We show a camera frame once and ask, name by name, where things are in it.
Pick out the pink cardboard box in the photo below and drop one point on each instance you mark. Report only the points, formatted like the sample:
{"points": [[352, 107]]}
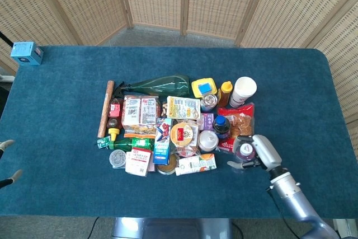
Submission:
{"points": [[151, 167]]}

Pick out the clear water bottle white cap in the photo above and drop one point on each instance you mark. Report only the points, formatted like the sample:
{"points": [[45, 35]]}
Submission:
{"points": [[246, 150]]}

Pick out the yellow fruit jelly cup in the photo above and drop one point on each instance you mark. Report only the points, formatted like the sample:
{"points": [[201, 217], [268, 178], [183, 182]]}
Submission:
{"points": [[166, 167]]}

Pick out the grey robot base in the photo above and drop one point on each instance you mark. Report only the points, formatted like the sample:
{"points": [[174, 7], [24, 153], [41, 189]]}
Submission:
{"points": [[167, 229]]}

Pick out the orange juice carton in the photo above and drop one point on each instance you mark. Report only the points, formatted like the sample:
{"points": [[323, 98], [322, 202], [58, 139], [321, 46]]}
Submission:
{"points": [[195, 164]]}

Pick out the stack of white paper cups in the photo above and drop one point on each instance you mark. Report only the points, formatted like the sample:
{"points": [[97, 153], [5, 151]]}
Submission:
{"points": [[244, 88]]}

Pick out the wooden rolling pin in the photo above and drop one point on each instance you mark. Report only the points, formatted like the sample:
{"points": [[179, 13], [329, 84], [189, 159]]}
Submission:
{"points": [[105, 110]]}

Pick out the red and white cup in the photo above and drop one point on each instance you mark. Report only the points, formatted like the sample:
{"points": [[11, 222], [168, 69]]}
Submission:
{"points": [[187, 152]]}

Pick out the yellow nut snack packet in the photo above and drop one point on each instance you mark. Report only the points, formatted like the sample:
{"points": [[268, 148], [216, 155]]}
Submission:
{"points": [[181, 107]]}

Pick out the small purple box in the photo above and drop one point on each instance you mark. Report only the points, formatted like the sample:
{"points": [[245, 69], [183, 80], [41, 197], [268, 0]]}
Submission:
{"points": [[207, 120]]}

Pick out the clear jar white lid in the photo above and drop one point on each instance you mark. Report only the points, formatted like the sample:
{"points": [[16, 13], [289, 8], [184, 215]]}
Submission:
{"points": [[208, 140]]}

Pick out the blue spider-man toothpaste box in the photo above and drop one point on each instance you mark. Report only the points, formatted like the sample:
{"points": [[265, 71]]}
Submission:
{"points": [[161, 149]]}

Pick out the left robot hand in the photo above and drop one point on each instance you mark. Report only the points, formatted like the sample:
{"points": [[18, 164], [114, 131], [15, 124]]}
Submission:
{"points": [[15, 175]]}

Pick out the small clear spice jar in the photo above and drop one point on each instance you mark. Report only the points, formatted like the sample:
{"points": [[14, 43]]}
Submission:
{"points": [[117, 158]]}

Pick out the green sachet white print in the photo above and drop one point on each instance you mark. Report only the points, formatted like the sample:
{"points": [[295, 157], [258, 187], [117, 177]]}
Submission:
{"points": [[103, 141]]}

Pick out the light blue cardboard box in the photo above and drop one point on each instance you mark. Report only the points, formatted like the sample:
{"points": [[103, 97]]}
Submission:
{"points": [[25, 53]]}

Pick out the clear snack bag white labels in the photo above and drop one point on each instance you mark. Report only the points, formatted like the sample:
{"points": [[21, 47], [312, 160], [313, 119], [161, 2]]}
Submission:
{"points": [[140, 110]]}

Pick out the dark soda bottle blue cap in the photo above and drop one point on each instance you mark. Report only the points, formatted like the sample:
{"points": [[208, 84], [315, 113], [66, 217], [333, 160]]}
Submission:
{"points": [[221, 127]]}

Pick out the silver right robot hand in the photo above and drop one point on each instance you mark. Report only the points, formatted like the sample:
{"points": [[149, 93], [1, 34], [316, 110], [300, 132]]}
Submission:
{"points": [[265, 152]]}

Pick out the transparent green spray bottle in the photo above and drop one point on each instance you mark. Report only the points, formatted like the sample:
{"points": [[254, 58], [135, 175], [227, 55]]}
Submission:
{"points": [[167, 85]]}

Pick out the red cracker snack bag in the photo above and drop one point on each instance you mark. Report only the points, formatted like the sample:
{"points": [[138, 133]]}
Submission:
{"points": [[240, 121]]}

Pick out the green plastic bottle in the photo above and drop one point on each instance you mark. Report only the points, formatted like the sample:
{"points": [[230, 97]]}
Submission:
{"points": [[126, 144]]}

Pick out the round gold tin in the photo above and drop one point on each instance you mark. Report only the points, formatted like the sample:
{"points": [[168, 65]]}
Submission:
{"points": [[181, 135]]}

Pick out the honey bottle yellow cap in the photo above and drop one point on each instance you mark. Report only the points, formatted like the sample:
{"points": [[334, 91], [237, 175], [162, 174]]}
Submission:
{"points": [[224, 93]]}

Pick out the blue table cloth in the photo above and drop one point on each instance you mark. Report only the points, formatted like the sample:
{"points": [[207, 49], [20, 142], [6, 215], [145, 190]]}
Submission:
{"points": [[179, 194]]}

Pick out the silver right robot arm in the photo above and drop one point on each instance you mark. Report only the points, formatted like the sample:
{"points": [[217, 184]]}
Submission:
{"points": [[291, 197]]}

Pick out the brown sauce bottle yellow cap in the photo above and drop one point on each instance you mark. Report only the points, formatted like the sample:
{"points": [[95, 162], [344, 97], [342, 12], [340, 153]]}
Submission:
{"points": [[114, 110]]}

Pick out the white milk carton red print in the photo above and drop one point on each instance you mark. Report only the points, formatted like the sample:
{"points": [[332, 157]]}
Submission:
{"points": [[137, 162]]}

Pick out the yellow plastic lidded box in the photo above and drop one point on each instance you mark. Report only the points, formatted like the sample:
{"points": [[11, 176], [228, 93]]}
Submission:
{"points": [[195, 88]]}

